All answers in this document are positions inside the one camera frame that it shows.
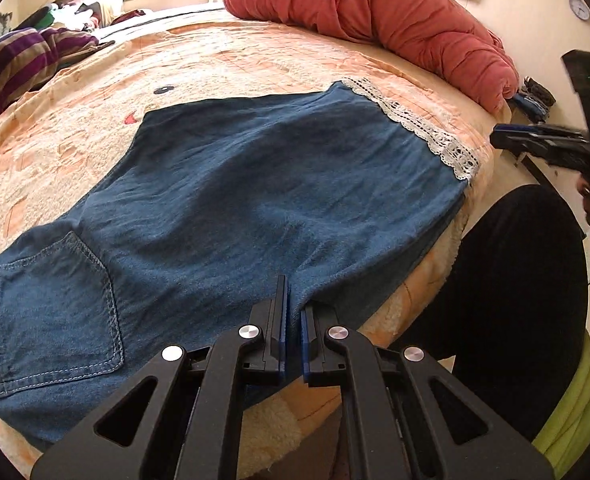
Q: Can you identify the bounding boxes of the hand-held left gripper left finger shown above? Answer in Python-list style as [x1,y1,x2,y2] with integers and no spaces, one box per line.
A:
[30,275,291,480]

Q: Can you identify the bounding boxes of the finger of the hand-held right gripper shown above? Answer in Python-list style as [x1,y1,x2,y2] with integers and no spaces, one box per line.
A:
[510,140,590,168]
[490,122,590,145]

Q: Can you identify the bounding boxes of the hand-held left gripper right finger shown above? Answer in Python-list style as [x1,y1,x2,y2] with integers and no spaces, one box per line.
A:
[300,302,556,480]

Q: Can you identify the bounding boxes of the blue denim pants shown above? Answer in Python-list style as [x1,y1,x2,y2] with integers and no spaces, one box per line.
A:
[0,81,480,453]

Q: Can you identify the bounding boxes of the dark shoes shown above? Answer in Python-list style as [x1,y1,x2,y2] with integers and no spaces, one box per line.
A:
[509,76,556,124]

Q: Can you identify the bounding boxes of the person's black trouser leg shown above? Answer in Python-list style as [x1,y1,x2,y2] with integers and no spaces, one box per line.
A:
[397,184,590,443]

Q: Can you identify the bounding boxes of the red comforter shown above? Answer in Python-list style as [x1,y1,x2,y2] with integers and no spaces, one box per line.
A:
[223,0,520,113]

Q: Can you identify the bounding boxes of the person's green jacket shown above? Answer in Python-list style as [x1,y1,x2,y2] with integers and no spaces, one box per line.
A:
[531,330,590,467]

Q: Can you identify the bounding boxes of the orange bear print blanket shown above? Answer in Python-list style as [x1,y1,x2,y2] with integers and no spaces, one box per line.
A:
[0,10,520,480]

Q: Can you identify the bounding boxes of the striped purple pillow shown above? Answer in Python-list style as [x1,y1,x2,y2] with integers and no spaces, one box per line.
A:
[0,27,116,126]

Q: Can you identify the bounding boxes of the pile of clothes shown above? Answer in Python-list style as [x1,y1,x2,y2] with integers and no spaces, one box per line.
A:
[10,0,211,36]

